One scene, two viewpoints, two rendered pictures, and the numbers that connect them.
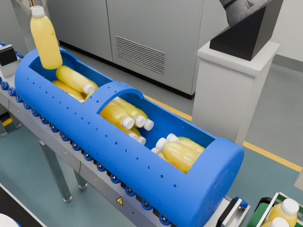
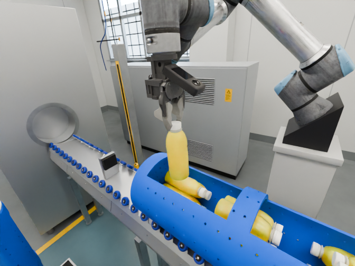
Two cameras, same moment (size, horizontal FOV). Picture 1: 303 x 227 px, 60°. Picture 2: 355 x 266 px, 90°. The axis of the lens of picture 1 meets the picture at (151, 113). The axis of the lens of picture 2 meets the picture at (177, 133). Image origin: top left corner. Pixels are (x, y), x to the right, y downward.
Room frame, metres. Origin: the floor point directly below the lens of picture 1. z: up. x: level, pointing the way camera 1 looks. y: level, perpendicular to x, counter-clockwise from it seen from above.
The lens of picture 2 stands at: (0.30, 0.35, 1.67)
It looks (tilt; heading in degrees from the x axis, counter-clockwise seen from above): 26 degrees down; 359
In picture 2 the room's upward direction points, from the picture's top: 4 degrees counter-clockwise
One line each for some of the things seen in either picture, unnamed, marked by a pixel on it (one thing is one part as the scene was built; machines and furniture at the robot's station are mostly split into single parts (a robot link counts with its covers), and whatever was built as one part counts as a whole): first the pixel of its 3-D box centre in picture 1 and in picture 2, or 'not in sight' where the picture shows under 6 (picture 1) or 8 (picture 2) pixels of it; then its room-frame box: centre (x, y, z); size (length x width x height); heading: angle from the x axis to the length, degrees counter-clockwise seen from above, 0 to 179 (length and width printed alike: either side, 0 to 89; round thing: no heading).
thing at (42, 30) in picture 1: (45, 40); (177, 152); (0.80, 0.35, 1.35); 0.07 x 0.07 x 0.19
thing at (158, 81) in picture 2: not in sight; (164, 77); (0.82, 0.37, 1.59); 0.09 x 0.08 x 0.12; 49
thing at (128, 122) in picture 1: (129, 123); (278, 238); (0.62, 0.07, 1.15); 0.04 x 0.02 x 0.04; 139
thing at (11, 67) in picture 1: (8, 61); (110, 165); (1.25, 0.78, 1.00); 0.10 x 0.04 x 0.15; 139
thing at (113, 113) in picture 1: (108, 110); (243, 220); (0.68, 0.15, 1.15); 0.19 x 0.07 x 0.07; 49
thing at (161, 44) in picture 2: not in sight; (162, 45); (0.82, 0.37, 1.67); 0.10 x 0.09 x 0.05; 139
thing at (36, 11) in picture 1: (36, 9); (175, 124); (0.80, 0.35, 1.45); 0.04 x 0.04 x 0.02
